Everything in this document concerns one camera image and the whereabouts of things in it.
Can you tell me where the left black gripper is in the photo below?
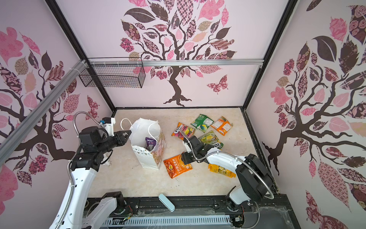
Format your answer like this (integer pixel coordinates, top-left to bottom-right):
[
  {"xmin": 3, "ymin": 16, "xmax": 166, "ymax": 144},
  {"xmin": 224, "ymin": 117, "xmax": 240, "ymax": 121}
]
[{"xmin": 97, "ymin": 130, "xmax": 132, "ymax": 154}]

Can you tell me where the yellow-green Fox's candy bag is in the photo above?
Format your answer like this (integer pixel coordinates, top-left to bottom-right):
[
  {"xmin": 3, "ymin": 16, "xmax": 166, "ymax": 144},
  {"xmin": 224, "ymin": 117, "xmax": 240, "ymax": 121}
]
[{"xmin": 198, "ymin": 131, "xmax": 224, "ymax": 149}]

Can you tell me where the yellow snack packet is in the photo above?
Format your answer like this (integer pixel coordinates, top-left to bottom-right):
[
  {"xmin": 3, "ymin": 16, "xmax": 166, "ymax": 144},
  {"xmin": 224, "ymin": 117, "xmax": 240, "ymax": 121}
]
[{"xmin": 208, "ymin": 164, "xmax": 236, "ymax": 178}]

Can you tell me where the orange snack packet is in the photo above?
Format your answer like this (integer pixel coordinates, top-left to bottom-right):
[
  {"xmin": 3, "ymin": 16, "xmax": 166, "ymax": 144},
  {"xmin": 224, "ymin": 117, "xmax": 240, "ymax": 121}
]
[{"xmin": 164, "ymin": 154, "xmax": 193, "ymax": 179}]

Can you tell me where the white patterned paper bag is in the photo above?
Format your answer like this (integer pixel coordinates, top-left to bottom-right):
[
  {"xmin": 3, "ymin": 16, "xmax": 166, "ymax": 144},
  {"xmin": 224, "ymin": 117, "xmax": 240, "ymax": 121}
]
[{"xmin": 129, "ymin": 118, "xmax": 166, "ymax": 170}]

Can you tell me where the purple Fox's berries candy bag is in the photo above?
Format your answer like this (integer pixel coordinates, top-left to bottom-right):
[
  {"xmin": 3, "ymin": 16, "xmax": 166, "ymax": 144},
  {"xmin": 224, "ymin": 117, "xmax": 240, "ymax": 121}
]
[{"xmin": 145, "ymin": 137, "xmax": 157, "ymax": 152}]

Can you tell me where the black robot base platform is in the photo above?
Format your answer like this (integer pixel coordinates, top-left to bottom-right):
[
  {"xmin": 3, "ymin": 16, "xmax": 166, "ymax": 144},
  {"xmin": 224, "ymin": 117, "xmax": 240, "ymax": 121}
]
[{"xmin": 103, "ymin": 194, "xmax": 300, "ymax": 229}]

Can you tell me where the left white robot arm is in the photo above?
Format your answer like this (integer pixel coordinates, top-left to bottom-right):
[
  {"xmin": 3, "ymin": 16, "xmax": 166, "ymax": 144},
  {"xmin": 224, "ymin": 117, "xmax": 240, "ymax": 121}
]
[{"xmin": 50, "ymin": 127, "xmax": 131, "ymax": 229}]

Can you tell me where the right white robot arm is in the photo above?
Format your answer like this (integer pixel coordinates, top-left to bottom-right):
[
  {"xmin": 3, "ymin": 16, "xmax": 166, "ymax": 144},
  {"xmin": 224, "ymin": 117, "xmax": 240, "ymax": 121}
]
[{"xmin": 181, "ymin": 136, "xmax": 275, "ymax": 208}]

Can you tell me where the Fox's fruits oval candy bag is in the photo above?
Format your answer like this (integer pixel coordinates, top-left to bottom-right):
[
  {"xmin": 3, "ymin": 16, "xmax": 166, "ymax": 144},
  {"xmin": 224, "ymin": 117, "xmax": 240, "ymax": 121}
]
[{"xmin": 172, "ymin": 122, "xmax": 195, "ymax": 140}]

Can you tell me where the green Fox's candy bag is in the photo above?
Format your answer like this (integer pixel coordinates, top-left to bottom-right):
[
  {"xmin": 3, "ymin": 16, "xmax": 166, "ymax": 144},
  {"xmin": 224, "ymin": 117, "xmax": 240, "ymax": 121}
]
[{"xmin": 191, "ymin": 114, "xmax": 214, "ymax": 133}]

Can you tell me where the orange Fox's fruits candy bag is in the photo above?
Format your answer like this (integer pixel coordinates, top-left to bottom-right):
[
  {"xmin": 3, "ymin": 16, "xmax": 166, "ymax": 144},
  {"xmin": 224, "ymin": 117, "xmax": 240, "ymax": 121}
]
[{"xmin": 211, "ymin": 116, "xmax": 233, "ymax": 136}]

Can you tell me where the light blue oblong object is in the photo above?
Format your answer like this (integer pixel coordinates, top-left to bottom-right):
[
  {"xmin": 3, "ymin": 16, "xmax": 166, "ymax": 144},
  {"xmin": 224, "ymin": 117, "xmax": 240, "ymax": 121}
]
[{"xmin": 158, "ymin": 194, "xmax": 175, "ymax": 212}]

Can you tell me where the right metal cable conduit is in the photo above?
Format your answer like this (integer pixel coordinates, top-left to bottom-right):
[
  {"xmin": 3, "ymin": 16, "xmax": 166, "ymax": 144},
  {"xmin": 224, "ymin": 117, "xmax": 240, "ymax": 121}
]
[{"xmin": 178, "ymin": 130, "xmax": 275, "ymax": 200}]

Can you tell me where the metal cable conduit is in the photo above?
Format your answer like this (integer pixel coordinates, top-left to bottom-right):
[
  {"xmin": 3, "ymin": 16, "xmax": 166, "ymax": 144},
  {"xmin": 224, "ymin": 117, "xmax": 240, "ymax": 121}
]
[
  {"xmin": 54, "ymin": 111, "xmax": 104, "ymax": 229},
  {"xmin": 178, "ymin": 130, "xmax": 275, "ymax": 200}
]

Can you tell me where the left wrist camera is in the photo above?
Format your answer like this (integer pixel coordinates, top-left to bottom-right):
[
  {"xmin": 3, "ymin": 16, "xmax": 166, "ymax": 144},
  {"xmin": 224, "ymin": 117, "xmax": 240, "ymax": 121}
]
[{"xmin": 100, "ymin": 117, "xmax": 116, "ymax": 136}]

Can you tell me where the left metal cable conduit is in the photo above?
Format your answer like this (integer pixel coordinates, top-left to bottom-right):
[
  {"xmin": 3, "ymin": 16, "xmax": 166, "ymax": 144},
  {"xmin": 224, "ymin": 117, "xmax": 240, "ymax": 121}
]
[{"xmin": 54, "ymin": 111, "xmax": 104, "ymax": 229}]

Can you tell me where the black wire basket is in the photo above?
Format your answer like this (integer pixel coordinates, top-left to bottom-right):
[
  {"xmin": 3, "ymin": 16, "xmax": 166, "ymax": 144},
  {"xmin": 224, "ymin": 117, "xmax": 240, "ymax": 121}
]
[{"xmin": 79, "ymin": 57, "xmax": 146, "ymax": 88}]

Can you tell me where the white slotted cable duct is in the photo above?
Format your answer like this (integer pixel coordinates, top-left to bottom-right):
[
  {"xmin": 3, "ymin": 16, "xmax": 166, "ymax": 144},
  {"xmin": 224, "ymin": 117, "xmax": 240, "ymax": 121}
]
[{"xmin": 101, "ymin": 215, "xmax": 231, "ymax": 228}]

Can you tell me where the aluminium rail back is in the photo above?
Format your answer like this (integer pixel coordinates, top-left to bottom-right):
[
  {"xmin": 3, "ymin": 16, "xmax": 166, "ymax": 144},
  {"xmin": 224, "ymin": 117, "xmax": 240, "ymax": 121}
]
[{"xmin": 89, "ymin": 59, "xmax": 264, "ymax": 67}]

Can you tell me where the aluminium rail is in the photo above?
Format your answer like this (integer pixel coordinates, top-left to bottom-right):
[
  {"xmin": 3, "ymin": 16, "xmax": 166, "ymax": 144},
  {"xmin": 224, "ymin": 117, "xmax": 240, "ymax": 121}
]
[
  {"xmin": 1, "ymin": 60, "xmax": 87, "ymax": 165},
  {"xmin": 89, "ymin": 59, "xmax": 264, "ymax": 67}
]

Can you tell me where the aluminium rail left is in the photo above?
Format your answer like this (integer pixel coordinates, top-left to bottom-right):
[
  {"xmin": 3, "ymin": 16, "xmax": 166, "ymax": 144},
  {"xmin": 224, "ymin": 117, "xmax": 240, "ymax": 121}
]
[{"xmin": 1, "ymin": 60, "xmax": 87, "ymax": 165}]

